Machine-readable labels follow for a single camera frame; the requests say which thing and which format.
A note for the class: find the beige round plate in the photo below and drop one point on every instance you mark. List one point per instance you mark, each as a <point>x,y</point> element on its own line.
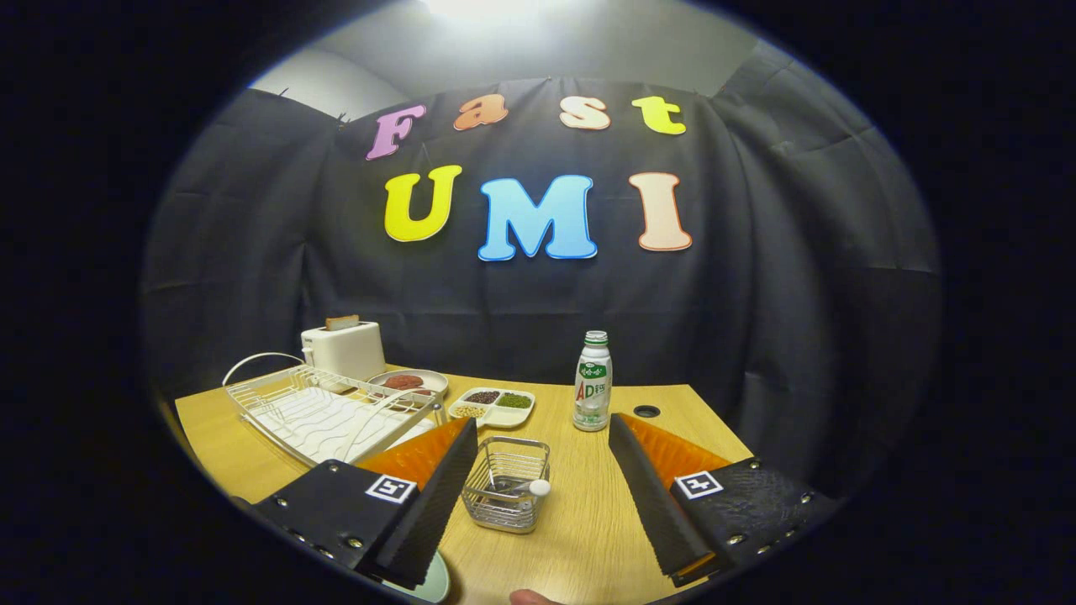
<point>430,382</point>

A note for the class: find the pile of dark red beans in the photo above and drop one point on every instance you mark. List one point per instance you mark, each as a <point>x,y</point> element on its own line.
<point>482,397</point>

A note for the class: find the white drink bottle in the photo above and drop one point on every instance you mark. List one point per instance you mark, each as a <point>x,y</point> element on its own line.
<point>593,395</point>

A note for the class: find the pile of yellow soybeans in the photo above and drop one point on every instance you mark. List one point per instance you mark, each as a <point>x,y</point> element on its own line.
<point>470,412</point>

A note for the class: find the brown toast slice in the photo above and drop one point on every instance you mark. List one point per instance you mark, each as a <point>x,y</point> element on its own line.
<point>342,323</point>

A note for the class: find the white drip tray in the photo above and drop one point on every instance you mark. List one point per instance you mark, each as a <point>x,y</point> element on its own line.
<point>319,420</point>

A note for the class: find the pale green plate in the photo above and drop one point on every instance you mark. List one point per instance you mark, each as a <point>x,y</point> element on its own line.
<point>433,584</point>

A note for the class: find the pile of green beans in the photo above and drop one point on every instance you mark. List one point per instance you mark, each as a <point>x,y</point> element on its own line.
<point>514,401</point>

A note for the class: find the white toaster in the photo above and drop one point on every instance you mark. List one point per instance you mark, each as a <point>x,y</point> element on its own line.
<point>345,349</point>

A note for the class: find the white divided tray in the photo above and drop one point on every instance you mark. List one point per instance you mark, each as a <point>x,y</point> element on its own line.
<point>504,418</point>

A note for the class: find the red meat piece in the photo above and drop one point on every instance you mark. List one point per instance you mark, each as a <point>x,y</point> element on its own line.
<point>403,381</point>

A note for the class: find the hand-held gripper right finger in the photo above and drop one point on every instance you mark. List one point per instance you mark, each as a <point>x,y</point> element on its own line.
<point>654,504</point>

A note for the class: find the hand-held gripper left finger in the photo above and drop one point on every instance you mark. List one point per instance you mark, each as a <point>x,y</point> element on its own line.
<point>429,508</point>

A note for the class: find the black backdrop cloth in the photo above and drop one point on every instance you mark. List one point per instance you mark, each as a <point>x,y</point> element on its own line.
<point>756,294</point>

